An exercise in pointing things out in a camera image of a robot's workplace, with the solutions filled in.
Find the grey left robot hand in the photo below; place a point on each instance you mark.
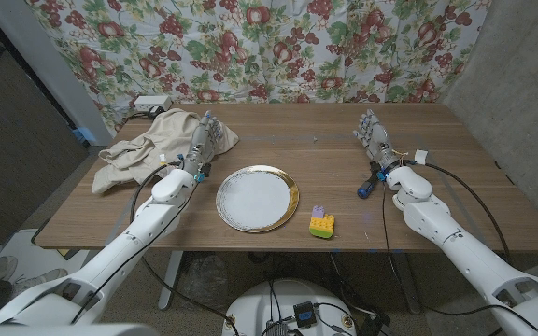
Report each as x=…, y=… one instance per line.
x=201, y=144

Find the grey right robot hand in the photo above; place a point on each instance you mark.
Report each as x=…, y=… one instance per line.
x=376, y=140

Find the beige jacket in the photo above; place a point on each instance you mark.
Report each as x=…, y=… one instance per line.
x=157, y=140

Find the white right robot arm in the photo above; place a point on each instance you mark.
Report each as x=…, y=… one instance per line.
x=437, y=224

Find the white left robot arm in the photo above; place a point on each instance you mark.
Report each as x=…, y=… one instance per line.
x=147, y=224

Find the gold-rimmed paper plate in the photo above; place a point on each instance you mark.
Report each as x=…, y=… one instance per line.
x=257, y=198

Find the white power adapter box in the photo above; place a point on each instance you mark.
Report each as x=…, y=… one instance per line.
x=152, y=102

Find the purple orange green toy bricks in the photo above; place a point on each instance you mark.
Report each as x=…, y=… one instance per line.
x=321, y=225

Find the floral fruit print backdrop cloth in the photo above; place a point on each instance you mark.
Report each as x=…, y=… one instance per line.
x=273, y=46

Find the white table leg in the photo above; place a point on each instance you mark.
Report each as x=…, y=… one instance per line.
x=171, y=280

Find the dark table leg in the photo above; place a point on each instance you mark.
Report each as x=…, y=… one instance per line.
x=406, y=284

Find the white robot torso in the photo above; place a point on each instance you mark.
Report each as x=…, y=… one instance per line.
x=255, y=308

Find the black device on torso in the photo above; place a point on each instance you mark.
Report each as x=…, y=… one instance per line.
x=305, y=314

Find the grey sneaker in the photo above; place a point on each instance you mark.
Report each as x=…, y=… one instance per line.
x=40, y=280

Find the blue object by wall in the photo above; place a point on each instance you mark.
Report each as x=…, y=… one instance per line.
x=84, y=135

